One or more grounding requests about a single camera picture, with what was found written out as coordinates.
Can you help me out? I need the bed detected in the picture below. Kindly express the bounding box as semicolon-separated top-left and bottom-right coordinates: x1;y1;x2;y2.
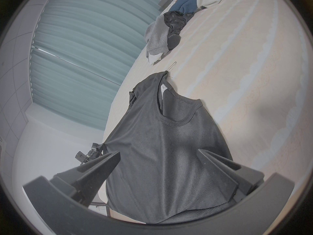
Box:
97;0;311;220

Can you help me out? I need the pile of clothes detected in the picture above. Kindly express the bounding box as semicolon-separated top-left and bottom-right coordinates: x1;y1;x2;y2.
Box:
144;0;224;64

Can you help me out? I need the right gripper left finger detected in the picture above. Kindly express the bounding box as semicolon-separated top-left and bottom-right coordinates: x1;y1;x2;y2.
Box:
52;151;121;206

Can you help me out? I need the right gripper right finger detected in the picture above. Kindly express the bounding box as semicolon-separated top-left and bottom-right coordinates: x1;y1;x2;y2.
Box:
197;149;264;201

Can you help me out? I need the blue-green curtain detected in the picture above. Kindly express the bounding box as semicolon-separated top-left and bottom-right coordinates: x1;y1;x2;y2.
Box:
29;49;127;132
33;0;164;85

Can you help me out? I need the black T-shirt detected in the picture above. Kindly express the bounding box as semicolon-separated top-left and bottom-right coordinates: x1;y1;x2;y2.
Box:
104;62;239;225

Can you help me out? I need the grey bedside table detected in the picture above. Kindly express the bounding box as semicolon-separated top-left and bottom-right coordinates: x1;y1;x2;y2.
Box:
158;0;173;10

